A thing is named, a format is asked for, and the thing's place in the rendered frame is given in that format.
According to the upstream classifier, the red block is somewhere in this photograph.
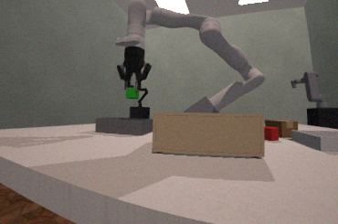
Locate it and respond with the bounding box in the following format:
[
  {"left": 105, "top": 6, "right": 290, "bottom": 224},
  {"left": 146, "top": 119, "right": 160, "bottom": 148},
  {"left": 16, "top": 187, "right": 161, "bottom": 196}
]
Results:
[{"left": 264, "top": 127, "right": 279, "bottom": 141}]

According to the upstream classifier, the green block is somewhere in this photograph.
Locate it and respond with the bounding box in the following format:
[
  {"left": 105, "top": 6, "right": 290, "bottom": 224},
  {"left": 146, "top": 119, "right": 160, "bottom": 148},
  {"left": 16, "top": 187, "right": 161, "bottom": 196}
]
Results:
[{"left": 126, "top": 88, "right": 139, "bottom": 99}]

